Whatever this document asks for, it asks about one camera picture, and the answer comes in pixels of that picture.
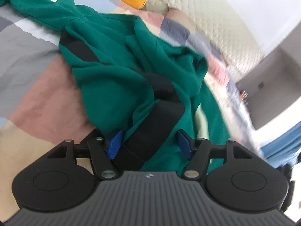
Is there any cream quilted headboard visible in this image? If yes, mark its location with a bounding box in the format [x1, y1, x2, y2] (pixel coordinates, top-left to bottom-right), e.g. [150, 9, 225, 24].
[143, 0, 264, 82]

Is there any dark niche wall socket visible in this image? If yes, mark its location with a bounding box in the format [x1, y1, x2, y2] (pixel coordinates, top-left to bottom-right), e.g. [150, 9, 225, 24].
[258, 82, 265, 89]

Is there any patchwork plaid duvet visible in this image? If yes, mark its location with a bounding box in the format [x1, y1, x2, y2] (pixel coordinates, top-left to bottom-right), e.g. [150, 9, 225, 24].
[1, 0, 260, 221]

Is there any green printed sweatshirt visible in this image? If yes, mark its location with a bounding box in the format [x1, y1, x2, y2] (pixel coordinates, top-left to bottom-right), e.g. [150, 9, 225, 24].
[1, 0, 230, 172]

